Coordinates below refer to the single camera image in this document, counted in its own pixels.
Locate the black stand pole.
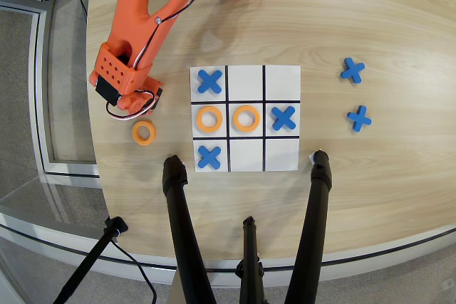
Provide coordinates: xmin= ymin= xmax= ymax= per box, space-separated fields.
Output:
xmin=52 ymin=216 xmax=129 ymax=304

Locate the orange foam ring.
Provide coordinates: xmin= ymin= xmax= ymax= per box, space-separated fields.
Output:
xmin=232 ymin=105 xmax=261 ymax=132
xmin=131 ymin=120 xmax=157 ymax=147
xmin=195 ymin=105 xmax=224 ymax=132

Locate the white servo cable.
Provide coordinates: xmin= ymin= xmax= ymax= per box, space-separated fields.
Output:
xmin=105 ymin=89 xmax=158 ymax=122

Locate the thin black tripod leg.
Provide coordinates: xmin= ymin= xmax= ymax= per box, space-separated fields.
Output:
xmin=234 ymin=215 xmax=268 ymax=304

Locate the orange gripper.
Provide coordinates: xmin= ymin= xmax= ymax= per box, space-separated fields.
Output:
xmin=116 ymin=75 xmax=165 ymax=116

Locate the black cable on stand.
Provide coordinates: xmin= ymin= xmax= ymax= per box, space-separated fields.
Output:
xmin=110 ymin=239 xmax=157 ymax=304

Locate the grey metal frame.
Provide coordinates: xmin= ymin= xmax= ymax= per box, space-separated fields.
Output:
xmin=0 ymin=0 xmax=104 ymax=180

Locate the thick black tripod leg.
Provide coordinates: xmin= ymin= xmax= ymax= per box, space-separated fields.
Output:
xmin=284 ymin=150 xmax=333 ymax=304
xmin=162 ymin=154 xmax=218 ymax=304

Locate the white tic-tac-toe board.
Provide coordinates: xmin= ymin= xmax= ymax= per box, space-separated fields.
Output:
xmin=190 ymin=64 xmax=302 ymax=173

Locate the blue foam cross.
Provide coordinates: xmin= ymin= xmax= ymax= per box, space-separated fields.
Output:
xmin=346 ymin=105 xmax=373 ymax=133
xmin=340 ymin=57 xmax=366 ymax=85
xmin=197 ymin=69 xmax=224 ymax=95
xmin=270 ymin=105 xmax=297 ymax=131
xmin=197 ymin=145 xmax=222 ymax=169

